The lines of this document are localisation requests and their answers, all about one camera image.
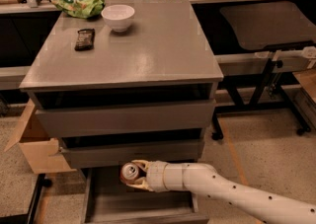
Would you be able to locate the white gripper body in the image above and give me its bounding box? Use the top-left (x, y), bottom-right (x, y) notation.
top-left (146, 161), bottom-right (185, 192)

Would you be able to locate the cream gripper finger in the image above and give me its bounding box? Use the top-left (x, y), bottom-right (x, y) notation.
top-left (126, 181), bottom-right (152, 191)
top-left (132, 160), bottom-right (149, 172)

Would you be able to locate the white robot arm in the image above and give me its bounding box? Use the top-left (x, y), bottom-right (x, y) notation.
top-left (120, 160), bottom-right (316, 224)

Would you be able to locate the grey middle drawer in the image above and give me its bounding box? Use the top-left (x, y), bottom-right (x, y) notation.
top-left (61, 139), bottom-right (204, 169)

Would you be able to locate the grey open bottom drawer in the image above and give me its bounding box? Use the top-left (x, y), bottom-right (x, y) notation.
top-left (81, 166), bottom-right (208, 224)

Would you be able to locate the grey top drawer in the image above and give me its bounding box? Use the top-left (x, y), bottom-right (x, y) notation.
top-left (36, 100), bottom-right (215, 138)

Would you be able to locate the grey drawer cabinet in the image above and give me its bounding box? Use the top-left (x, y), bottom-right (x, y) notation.
top-left (19, 0), bottom-right (225, 224)

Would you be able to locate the brown cardboard box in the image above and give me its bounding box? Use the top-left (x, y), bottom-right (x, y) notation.
top-left (4, 100), bottom-right (73, 174)

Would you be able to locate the dark snack bar wrapper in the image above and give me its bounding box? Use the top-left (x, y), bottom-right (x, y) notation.
top-left (74, 29), bottom-right (95, 51)

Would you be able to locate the white bowl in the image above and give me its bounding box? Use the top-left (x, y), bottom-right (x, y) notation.
top-left (101, 5), bottom-right (135, 32)

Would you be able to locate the green chip bag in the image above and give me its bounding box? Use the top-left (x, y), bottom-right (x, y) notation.
top-left (50, 0), bottom-right (105, 19)

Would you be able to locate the black rolling table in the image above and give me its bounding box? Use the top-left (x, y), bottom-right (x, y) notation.
top-left (192, 0), bottom-right (316, 142)

